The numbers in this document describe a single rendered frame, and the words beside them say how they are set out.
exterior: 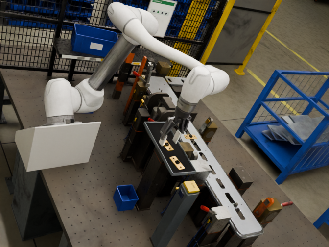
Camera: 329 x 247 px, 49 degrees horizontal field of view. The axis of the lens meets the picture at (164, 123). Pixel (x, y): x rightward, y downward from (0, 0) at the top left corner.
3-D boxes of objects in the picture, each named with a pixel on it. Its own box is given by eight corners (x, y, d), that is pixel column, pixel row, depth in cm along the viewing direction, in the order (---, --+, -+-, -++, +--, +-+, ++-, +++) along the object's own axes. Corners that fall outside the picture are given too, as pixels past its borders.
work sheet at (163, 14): (163, 37, 291) (177, 1, 274) (138, 34, 279) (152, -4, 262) (162, 36, 292) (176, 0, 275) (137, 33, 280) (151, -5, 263)
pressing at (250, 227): (270, 233, 185) (271, 231, 184) (237, 240, 173) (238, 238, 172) (163, 77, 273) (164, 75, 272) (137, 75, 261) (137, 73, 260)
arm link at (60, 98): (39, 118, 207) (35, 80, 207) (64, 117, 222) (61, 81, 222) (58, 115, 198) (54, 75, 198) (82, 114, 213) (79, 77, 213)
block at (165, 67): (155, 105, 294) (171, 67, 274) (146, 104, 290) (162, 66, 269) (151, 98, 299) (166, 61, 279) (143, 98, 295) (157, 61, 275)
